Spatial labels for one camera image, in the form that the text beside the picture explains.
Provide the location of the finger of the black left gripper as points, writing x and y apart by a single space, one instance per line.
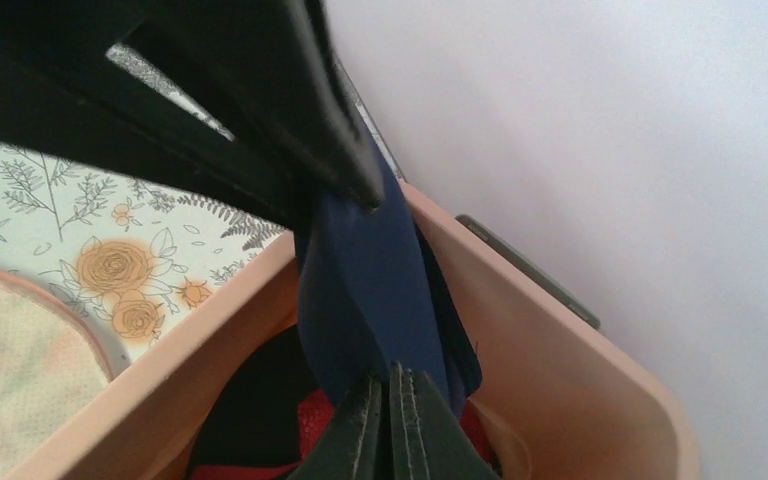
97 114
266 70

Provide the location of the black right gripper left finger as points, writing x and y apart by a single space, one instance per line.
348 447

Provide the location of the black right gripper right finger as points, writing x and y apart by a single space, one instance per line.
426 439

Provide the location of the navy blue bra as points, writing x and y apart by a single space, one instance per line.
372 295

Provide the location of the floral peach mesh laundry bag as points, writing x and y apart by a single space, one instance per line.
51 366

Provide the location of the red bra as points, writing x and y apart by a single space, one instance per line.
313 413

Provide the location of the pink plastic bin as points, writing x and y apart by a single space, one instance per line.
558 400

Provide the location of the floral patterned table mat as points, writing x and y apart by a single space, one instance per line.
132 258

